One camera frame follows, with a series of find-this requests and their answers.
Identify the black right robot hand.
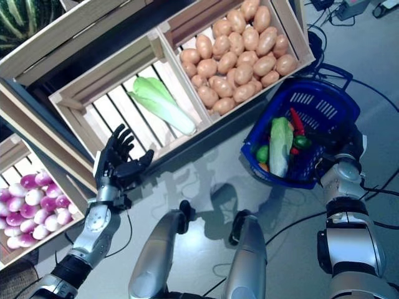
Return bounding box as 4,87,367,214
307,124,365,158

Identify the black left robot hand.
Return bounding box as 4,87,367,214
92,123,155,194

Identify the napa cabbage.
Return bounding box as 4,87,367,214
127,77,198,136
268,116,294,178

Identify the blue plastic shopping basket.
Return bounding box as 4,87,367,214
241,62,362,190

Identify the green bell pepper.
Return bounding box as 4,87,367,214
256,145,270,163
294,135,312,150

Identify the red chili pepper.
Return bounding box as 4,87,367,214
289,107,305,135

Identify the wooden display shelf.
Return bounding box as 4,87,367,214
0,0,309,194

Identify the purple and white turnip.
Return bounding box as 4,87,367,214
34,170,54,187
20,173,38,189
46,183,63,199

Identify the brown potato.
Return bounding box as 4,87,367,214
180,48,201,65
239,0,261,21
213,97,237,116
276,54,297,76

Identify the grey box with red label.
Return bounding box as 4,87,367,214
335,0,365,21

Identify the large green striped pumpkin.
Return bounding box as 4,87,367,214
0,0,66,50

